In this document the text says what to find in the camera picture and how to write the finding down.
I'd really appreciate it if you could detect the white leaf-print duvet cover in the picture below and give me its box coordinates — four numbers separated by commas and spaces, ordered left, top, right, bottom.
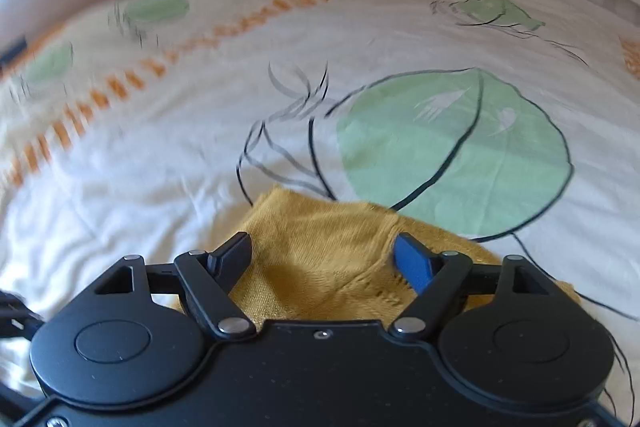
1, 0, 639, 424

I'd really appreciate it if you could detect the mustard yellow knit sweater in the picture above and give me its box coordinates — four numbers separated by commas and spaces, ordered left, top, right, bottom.
169, 185, 582, 331

